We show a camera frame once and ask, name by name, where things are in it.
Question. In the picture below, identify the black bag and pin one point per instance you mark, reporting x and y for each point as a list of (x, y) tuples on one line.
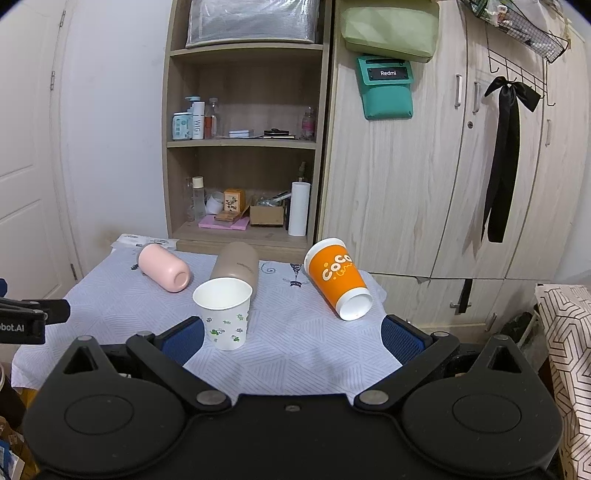
[(519, 330)]

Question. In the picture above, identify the pale blue patterned tablecloth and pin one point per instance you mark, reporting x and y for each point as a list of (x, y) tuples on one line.
[(291, 334)]

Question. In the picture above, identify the orange paper cup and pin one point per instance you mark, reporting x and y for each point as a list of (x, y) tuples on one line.
[(336, 276)]

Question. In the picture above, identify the white floral paper cup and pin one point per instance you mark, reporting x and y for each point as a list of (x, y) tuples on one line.
[(225, 323)]

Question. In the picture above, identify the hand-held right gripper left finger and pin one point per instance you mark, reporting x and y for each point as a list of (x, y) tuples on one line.
[(182, 340)]

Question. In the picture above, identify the white jar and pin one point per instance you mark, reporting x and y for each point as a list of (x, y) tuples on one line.
[(214, 203)]

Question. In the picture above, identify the flat white box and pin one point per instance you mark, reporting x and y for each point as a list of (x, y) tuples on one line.
[(240, 134)]

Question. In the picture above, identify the white paper towel roll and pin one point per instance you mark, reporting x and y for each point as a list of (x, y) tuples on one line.
[(299, 207)]

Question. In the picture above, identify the clear bottle orange liquid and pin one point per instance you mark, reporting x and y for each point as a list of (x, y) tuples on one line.
[(211, 121)]

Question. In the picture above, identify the black ribbon bow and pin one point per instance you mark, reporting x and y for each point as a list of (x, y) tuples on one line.
[(501, 157)]

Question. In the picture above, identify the brown cardboard box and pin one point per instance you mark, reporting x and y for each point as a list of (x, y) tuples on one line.
[(267, 216)]

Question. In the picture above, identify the pink labelled bottle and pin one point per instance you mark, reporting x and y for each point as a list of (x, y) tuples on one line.
[(308, 125)]

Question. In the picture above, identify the small brown wooden box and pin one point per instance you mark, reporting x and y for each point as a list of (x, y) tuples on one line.
[(226, 216)]

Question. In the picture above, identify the white packet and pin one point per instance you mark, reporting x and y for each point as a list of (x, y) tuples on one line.
[(143, 241)]

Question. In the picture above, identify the teal pouch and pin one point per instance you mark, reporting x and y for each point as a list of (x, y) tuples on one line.
[(388, 99)]

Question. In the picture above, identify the olive green bag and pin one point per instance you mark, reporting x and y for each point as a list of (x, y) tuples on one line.
[(390, 30)]

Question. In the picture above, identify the white door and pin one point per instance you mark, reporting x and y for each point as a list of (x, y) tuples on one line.
[(27, 138)]

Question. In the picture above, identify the wooden wardrobe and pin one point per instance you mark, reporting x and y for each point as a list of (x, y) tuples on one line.
[(406, 184)]

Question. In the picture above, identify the silver storage bag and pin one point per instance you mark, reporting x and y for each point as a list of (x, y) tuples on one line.
[(251, 21)]

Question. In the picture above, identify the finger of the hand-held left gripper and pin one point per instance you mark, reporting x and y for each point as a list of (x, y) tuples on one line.
[(55, 310)]

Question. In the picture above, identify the flat black item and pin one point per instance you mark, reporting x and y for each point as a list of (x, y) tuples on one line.
[(279, 134)]

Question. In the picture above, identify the white pump bottle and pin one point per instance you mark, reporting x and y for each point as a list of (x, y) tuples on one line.
[(197, 122)]

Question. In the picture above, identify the beige cup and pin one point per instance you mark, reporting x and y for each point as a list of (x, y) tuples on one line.
[(236, 261)]

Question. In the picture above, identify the pink cup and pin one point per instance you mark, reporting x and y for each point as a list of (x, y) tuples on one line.
[(161, 267)]

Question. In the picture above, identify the yellow printed box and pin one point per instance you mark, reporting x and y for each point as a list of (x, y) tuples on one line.
[(234, 201)]

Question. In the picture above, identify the geometric patterned cloth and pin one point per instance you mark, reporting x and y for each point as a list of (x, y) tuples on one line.
[(568, 350)]

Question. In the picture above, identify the teal and white canister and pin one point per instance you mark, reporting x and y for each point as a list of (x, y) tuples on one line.
[(182, 127)]

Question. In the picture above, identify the clear bottle beige cap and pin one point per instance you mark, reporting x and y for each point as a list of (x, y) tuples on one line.
[(199, 198)]

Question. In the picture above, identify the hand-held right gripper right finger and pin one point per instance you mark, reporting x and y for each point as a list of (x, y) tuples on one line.
[(402, 340)]

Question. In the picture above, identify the pink pad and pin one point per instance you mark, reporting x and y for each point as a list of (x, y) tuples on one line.
[(231, 225)]

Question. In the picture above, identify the wooden bookshelf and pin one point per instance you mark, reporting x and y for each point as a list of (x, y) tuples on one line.
[(251, 87)]

